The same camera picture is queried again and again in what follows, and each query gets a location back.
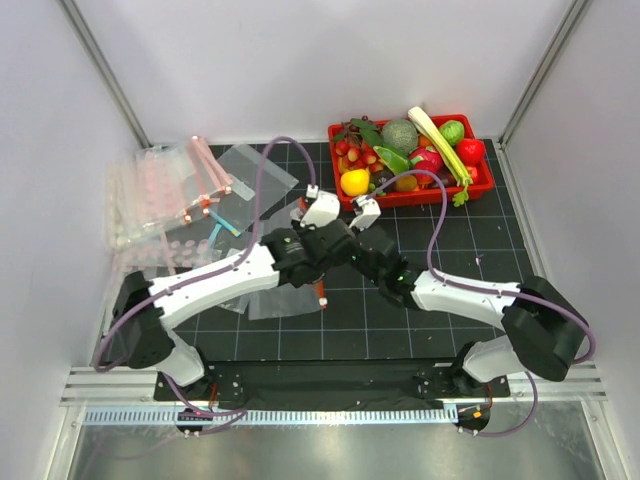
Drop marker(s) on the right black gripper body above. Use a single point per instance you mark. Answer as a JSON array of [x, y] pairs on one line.
[[367, 272]]

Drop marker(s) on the toy celery stalk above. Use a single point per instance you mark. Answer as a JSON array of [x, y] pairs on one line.
[[426, 126]]

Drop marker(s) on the pink toy dragon fruit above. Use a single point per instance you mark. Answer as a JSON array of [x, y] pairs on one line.
[[426, 159]]

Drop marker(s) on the aluminium cable duct rail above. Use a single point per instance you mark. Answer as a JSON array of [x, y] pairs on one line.
[[125, 397]]

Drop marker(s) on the brown toy kiwi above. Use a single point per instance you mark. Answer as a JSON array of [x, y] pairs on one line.
[[407, 183]]

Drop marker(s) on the green toy pea pod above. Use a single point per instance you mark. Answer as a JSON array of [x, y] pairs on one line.
[[392, 161]]

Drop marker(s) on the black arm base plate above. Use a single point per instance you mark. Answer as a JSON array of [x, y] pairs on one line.
[[335, 384]]

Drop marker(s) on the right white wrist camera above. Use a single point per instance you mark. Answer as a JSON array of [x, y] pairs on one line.
[[367, 211]]

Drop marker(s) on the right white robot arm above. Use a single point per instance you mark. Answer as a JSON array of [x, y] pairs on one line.
[[542, 331]]

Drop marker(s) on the red toy tomato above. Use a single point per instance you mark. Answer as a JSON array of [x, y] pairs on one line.
[[471, 152]]

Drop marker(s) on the yellow toy bell pepper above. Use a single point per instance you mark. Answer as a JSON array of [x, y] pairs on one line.
[[356, 182]]

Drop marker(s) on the red toy strawberry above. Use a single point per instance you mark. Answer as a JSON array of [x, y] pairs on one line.
[[473, 173]]

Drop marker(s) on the toy cherry bunch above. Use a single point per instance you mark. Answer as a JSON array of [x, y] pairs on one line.
[[353, 157]]

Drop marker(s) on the blue-zipper clear zip bag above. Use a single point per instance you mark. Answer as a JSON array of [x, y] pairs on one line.
[[223, 242]]

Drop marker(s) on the green toy custard apple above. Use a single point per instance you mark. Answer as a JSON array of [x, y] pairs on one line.
[[453, 132]]

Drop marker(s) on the orange-zipper clear zip bag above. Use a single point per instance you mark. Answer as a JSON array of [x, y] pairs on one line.
[[286, 300]]

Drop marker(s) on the dark purple toy mangosteen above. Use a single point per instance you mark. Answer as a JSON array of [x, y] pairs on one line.
[[380, 177]]

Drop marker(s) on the clear zip bag on mat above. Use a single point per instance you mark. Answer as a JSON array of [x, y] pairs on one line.
[[241, 163]]

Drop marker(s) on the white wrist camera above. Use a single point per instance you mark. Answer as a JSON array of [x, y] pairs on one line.
[[322, 208], [367, 211]]

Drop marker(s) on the pink-zipper zip bag stack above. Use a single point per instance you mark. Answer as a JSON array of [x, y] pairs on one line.
[[157, 200]]

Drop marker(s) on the green toy melon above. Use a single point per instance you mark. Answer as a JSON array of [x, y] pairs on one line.
[[401, 135]]

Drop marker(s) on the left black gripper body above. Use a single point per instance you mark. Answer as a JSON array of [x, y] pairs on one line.
[[302, 232]]

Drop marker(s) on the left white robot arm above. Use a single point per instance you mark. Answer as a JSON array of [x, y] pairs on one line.
[[147, 312]]

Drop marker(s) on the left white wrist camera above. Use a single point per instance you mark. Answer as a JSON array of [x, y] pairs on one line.
[[322, 208]]

